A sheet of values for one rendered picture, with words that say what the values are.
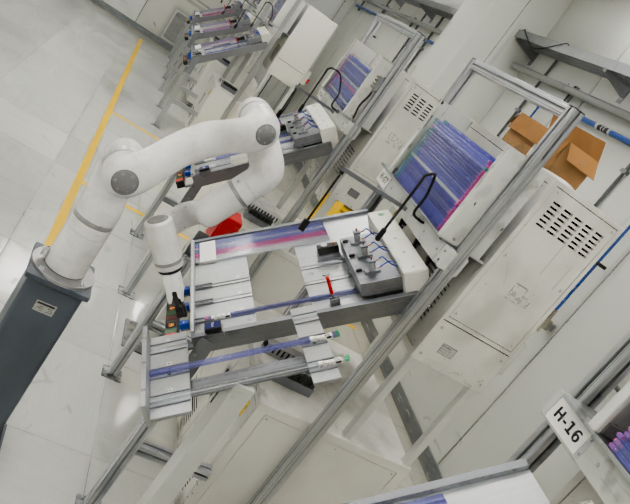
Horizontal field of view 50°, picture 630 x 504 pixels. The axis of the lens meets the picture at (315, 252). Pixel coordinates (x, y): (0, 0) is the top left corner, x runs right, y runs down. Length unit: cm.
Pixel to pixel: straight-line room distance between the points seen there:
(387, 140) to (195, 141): 174
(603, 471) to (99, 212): 136
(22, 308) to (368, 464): 126
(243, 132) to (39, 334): 83
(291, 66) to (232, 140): 478
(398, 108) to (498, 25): 211
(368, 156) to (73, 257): 188
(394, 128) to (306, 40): 325
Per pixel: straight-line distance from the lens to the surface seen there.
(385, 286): 212
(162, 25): 1066
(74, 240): 197
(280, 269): 362
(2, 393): 225
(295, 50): 659
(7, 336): 212
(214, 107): 664
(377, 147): 346
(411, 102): 344
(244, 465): 240
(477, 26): 534
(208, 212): 196
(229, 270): 243
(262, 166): 193
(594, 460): 140
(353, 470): 250
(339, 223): 265
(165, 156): 186
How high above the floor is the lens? 169
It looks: 16 degrees down
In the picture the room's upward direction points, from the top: 36 degrees clockwise
